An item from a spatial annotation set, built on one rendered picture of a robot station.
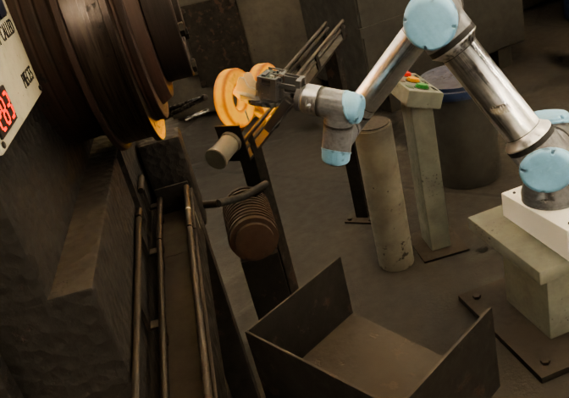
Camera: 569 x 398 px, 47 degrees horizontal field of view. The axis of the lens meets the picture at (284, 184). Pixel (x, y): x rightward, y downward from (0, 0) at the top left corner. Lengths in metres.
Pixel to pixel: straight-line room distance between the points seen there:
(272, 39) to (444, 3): 2.54
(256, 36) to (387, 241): 2.05
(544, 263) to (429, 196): 0.61
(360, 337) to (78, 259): 0.44
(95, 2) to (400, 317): 1.38
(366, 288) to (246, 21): 2.14
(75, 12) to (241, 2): 2.92
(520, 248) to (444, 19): 0.63
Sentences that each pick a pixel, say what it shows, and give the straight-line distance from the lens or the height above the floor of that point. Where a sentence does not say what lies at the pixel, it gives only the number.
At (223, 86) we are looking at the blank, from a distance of 1.68.
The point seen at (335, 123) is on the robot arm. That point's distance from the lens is 1.60.
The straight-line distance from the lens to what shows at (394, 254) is 2.18.
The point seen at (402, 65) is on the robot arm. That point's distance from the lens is 1.66.
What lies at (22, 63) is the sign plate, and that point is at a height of 1.11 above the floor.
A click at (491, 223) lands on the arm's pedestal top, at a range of 1.85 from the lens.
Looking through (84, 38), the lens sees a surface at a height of 1.12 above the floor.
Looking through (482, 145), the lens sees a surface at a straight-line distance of 2.58.
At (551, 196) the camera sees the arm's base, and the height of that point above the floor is 0.41.
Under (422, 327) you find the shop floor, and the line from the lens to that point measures 1.99.
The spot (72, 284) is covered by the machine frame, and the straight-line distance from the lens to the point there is 0.87.
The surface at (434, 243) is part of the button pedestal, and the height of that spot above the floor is 0.04.
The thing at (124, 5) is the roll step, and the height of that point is 1.14.
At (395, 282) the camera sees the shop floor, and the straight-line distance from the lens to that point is 2.18.
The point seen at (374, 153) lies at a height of 0.44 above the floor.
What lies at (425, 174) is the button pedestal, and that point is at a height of 0.30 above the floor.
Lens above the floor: 1.28
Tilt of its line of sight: 26 degrees down
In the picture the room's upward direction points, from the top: 14 degrees counter-clockwise
